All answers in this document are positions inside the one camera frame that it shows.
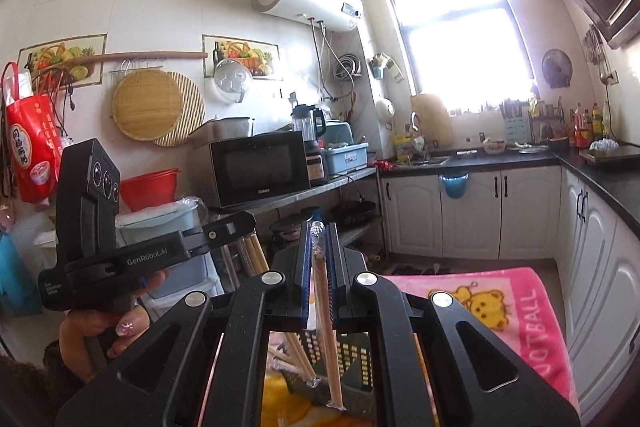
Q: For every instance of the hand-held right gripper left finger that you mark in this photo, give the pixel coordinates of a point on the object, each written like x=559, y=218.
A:
x=306, y=287

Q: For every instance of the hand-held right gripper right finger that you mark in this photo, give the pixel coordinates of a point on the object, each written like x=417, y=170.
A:
x=336, y=277

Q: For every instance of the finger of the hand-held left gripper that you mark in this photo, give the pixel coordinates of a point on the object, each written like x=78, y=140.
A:
x=220, y=232

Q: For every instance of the bunch of wooden chopsticks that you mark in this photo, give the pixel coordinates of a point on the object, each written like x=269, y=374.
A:
x=295, y=359

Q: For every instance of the dark green plastic chopstick holder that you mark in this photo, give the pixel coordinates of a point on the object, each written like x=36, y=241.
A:
x=352, y=357

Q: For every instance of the person's left forearm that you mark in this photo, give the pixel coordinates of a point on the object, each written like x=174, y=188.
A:
x=30, y=389

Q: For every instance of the hanging kitchen utensils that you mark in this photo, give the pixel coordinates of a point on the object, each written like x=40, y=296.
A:
x=595, y=42

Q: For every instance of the person's left hand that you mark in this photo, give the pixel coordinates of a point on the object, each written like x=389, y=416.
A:
x=82, y=337

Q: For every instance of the stacked steel pots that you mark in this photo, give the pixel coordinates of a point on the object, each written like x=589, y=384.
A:
x=287, y=232

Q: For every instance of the red plastic basin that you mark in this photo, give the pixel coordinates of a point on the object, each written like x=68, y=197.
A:
x=150, y=189

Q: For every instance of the black wok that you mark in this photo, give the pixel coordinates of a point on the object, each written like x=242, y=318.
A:
x=352, y=209

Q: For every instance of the black microwave oven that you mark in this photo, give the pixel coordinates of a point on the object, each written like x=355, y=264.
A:
x=255, y=167

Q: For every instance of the red shopping bag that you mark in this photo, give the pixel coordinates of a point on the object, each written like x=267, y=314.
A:
x=32, y=147

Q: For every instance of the steel kitchen table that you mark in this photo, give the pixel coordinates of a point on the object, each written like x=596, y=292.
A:
x=300, y=193

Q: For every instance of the steel rectangular container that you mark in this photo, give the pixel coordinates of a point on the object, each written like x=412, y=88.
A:
x=222, y=129

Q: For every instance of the round ribbed bamboo mat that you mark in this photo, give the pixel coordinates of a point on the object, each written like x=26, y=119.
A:
x=192, y=117

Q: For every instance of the round bamboo board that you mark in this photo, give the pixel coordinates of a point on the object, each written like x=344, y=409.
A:
x=145, y=104

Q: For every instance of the grey blue dish bin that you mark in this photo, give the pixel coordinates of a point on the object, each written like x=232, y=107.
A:
x=345, y=157

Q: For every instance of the black blender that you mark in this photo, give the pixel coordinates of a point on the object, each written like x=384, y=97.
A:
x=307, y=137

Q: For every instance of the blue plastic cabinet bin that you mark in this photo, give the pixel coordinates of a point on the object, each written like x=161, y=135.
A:
x=454, y=184

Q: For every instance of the white plastic microwave lid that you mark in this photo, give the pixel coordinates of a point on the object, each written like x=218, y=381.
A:
x=232, y=79

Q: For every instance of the long wooden rolling pin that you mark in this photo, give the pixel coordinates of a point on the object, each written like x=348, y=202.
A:
x=140, y=57

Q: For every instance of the pink printed blanket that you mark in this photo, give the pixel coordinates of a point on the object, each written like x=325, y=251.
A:
x=500, y=307

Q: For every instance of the beige cutting board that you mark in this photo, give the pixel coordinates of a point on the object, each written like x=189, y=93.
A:
x=431, y=119

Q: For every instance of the white kitchen cabinets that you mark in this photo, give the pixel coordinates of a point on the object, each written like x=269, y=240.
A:
x=525, y=212

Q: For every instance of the black kitchen countertop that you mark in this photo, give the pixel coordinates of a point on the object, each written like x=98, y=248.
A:
x=500, y=158

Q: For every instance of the small bowl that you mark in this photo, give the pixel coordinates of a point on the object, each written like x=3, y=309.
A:
x=494, y=147

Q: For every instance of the knife rack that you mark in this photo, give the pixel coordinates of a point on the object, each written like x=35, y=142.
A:
x=516, y=124

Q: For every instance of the kitchen window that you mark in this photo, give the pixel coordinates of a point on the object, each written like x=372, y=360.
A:
x=450, y=32

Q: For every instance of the row of condiment bottles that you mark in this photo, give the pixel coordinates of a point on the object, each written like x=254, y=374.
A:
x=590, y=124

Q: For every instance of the black induction cooktop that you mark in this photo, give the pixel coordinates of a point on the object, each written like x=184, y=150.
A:
x=607, y=156

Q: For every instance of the fruit wall picture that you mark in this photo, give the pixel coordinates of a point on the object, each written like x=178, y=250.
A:
x=55, y=59
x=260, y=52

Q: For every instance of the white round wall dispenser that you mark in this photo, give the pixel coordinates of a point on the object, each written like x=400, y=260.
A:
x=385, y=114

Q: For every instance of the light blue wall caddy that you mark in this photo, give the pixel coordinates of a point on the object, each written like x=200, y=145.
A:
x=385, y=67

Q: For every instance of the small grey wall fan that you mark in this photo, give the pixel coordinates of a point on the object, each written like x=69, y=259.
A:
x=557, y=68

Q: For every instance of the wall socket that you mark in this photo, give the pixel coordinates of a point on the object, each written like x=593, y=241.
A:
x=609, y=77

